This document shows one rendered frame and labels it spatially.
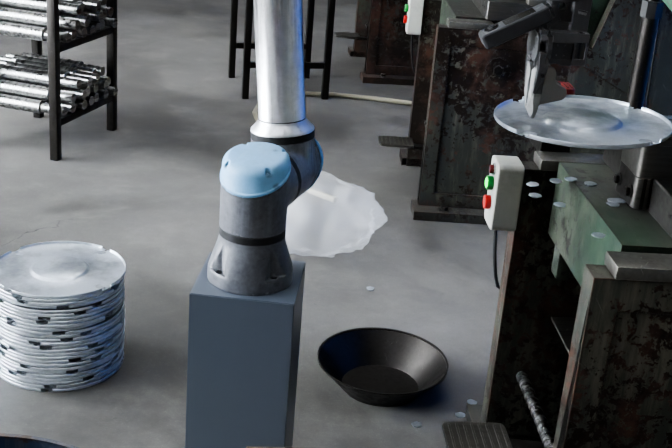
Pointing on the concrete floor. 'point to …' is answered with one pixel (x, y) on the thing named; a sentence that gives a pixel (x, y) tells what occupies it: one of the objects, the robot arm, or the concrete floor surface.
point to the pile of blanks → (61, 339)
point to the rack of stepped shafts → (59, 36)
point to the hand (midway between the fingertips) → (528, 109)
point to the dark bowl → (382, 365)
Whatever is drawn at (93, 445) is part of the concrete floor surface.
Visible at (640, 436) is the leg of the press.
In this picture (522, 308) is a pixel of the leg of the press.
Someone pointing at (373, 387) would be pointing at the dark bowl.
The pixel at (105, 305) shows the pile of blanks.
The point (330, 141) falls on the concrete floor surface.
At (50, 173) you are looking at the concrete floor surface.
